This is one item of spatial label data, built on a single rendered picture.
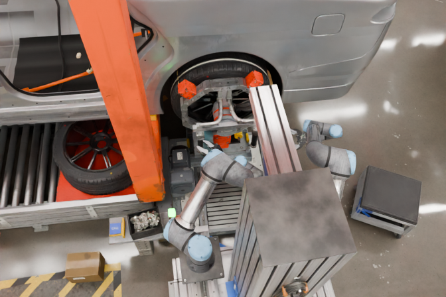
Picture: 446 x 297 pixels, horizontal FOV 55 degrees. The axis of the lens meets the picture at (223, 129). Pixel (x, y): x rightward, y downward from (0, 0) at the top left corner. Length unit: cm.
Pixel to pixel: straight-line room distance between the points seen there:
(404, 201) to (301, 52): 136
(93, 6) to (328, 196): 94
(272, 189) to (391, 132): 287
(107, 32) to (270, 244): 90
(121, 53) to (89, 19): 19
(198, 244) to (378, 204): 151
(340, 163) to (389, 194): 115
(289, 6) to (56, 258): 235
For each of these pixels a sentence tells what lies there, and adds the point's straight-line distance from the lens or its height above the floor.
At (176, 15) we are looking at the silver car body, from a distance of 222.
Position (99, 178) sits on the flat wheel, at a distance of 298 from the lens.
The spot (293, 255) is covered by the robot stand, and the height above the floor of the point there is 203.
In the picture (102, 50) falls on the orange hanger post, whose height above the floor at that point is 194.
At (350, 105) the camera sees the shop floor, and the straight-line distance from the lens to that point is 402.
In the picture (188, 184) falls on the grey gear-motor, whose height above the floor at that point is 38.
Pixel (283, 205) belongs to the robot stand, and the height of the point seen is 203.
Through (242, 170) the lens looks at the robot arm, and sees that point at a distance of 205.
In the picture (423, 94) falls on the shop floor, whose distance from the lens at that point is 437.
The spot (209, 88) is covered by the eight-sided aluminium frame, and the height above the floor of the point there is 112.
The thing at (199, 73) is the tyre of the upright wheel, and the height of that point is 114.
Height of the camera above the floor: 310
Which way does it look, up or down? 58 degrees down
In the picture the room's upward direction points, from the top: 3 degrees clockwise
